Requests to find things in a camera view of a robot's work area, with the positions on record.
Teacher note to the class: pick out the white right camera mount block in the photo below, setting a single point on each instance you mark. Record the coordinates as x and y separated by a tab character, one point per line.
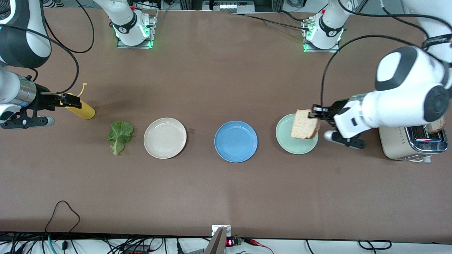
7	111

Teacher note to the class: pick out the silver camera mounting bracket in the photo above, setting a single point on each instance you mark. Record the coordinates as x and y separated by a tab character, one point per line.
217	243

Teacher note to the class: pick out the grey device with lights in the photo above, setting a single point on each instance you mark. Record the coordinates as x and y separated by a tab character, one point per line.
229	7

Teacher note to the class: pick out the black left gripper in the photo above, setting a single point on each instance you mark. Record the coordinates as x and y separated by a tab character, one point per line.
335	107

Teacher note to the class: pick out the cream and chrome toaster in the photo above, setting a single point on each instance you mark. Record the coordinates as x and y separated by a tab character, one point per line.
395	144

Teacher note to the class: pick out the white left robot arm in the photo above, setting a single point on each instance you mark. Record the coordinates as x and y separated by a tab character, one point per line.
406	106

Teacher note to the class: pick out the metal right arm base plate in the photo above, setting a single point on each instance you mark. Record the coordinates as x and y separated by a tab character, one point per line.
153	35

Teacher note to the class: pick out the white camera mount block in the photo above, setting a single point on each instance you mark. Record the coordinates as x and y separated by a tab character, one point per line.
7	111
348	123

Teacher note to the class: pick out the blue round plate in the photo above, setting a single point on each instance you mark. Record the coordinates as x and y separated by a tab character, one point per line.
236	141

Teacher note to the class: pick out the green lettuce leaf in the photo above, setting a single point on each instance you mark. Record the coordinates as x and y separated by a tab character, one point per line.
120	135

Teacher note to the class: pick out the light green round plate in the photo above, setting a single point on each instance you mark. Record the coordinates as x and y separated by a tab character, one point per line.
285	141

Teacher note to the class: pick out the white left camera mount block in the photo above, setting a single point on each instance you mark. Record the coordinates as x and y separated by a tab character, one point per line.
348	123

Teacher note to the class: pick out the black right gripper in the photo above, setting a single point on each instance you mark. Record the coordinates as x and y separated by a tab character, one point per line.
45	100

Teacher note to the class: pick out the yellow squeeze bottle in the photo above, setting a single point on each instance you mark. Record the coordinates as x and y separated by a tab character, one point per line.
86	113

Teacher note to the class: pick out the circuit board with red display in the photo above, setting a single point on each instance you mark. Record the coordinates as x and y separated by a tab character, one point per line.
230	242

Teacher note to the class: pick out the brown bread slice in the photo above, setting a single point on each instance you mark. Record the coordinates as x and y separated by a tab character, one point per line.
438	126
303	125

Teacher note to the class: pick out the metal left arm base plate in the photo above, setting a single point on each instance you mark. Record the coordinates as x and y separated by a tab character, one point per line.
333	50

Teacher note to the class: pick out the beige round plate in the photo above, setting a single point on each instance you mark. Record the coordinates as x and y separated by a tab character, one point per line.
165	138

